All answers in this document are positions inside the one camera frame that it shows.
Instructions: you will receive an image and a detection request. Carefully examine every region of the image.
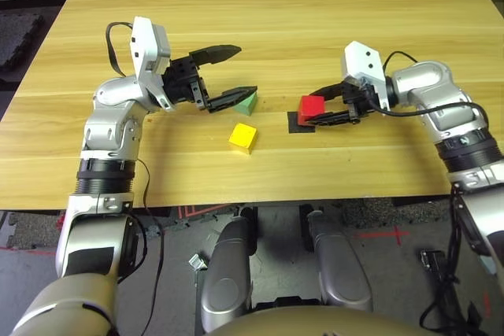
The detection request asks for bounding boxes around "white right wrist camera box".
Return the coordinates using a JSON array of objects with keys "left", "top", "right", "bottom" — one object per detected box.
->
[{"left": 340, "top": 40, "right": 391, "bottom": 111}]

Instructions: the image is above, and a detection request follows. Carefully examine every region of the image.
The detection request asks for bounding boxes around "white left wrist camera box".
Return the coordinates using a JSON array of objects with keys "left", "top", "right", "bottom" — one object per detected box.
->
[{"left": 128, "top": 16, "right": 176, "bottom": 112}]

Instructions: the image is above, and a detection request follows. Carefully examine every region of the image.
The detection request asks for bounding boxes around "dark foam floor mat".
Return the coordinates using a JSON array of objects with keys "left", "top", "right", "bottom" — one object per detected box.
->
[{"left": 0, "top": 13, "right": 44, "bottom": 81}]

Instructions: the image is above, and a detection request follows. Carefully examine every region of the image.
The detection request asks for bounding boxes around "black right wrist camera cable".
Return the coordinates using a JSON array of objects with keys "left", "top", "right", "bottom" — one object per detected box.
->
[{"left": 365, "top": 50, "right": 490, "bottom": 132}]

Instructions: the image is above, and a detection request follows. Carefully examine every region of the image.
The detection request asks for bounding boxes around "pale blue floor object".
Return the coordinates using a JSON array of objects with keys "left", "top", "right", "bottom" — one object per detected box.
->
[{"left": 480, "top": 253, "right": 498, "bottom": 276}]

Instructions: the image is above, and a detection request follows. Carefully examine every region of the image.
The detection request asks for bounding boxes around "black square marker pad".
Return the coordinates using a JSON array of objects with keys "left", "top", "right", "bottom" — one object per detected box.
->
[{"left": 287, "top": 110, "right": 317, "bottom": 134}]

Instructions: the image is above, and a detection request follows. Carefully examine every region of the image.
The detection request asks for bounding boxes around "yellow wooden block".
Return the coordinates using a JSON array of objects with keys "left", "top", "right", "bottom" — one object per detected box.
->
[{"left": 228, "top": 122, "right": 260, "bottom": 155}]

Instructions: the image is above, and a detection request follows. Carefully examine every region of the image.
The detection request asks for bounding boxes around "green wooden block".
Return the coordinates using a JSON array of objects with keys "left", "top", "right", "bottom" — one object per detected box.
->
[{"left": 232, "top": 90, "right": 260, "bottom": 116}]

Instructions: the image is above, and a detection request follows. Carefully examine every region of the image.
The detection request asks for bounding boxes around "thin black hanging cable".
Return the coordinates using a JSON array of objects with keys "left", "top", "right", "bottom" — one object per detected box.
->
[{"left": 135, "top": 157, "right": 165, "bottom": 336}]

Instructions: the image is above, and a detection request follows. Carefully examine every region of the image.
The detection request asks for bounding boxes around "beige robot torso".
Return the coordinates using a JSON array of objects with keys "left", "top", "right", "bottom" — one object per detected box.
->
[{"left": 212, "top": 306, "right": 434, "bottom": 336}]

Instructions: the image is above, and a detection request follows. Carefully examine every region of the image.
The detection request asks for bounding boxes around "red wooden block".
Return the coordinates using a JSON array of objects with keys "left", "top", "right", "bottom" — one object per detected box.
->
[{"left": 297, "top": 94, "right": 326, "bottom": 127}]

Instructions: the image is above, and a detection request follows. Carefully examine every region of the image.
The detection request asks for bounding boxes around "grey robot leg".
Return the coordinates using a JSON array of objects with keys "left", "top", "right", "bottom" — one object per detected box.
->
[
  {"left": 200, "top": 216, "right": 255, "bottom": 333},
  {"left": 309, "top": 209, "right": 374, "bottom": 312}
]

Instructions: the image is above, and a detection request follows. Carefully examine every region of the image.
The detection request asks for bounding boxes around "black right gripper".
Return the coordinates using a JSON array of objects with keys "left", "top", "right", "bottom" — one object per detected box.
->
[{"left": 305, "top": 79, "right": 381, "bottom": 127}]

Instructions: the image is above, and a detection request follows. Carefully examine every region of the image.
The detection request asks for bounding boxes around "grey right robot leg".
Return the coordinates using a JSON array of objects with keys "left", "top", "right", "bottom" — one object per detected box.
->
[{"left": 309, "top": 209, "right": 374, "bottom": 312}]

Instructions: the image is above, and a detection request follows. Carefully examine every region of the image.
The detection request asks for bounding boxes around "speckled foam floor mat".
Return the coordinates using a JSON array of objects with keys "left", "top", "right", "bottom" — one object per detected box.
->
[
  {"left": 7, "top": 212, "right": 66, "bottom": 250},
  {"left": 342, "top": 196, "right": 461, "bottom": 231}
]

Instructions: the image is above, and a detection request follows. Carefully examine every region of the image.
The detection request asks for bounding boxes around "grey left robot leg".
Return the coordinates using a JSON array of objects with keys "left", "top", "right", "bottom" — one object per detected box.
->
[{"left": 200, "top": 216, "right": 255, "bottom": 333}]

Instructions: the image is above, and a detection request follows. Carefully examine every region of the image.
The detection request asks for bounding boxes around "small clear floor connector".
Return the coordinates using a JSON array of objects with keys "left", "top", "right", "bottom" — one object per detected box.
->
[{"left": 187, "top": 253, "right": 209, "bottom": 272}]

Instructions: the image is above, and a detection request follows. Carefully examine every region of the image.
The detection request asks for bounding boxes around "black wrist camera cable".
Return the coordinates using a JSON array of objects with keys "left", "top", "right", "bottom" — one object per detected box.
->
[
  {"left": 365, "top": 50, "right": 490, "bottom": 132},
  {"left": 105, "top": 22, "right": 135, "bottom": 77}
]

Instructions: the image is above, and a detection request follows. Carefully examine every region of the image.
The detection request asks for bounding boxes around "black floor bracket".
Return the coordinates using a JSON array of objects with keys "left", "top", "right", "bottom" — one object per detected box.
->
[{"left": 419, "top": 249, "right": 448, "bottom": 274}]

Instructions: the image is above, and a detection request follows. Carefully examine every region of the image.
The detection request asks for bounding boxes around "black cable bundle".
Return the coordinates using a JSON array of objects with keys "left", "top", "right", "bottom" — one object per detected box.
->
[{"left": 419, "top": 184, "right": 497, "bottom": 336}]

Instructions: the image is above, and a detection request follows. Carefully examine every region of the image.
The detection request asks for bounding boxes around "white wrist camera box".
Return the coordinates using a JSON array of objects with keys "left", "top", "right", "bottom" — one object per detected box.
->
[
  {"left": 340, "top": 40, "right": 391, "bottom": 111},
  {"left": 128, "top": 16, "right": 176, "bottom": 112}
]

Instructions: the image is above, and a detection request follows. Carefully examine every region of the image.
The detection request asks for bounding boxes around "black left wrist camera cable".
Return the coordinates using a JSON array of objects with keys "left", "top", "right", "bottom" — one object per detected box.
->
[{"left": 105, "top": 22, "right": 135, "bottom": 77}]

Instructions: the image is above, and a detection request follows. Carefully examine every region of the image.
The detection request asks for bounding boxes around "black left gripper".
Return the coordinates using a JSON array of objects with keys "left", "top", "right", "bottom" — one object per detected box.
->
[{"left": 161, "top": 44, "right": 259, "bottom": 113}]

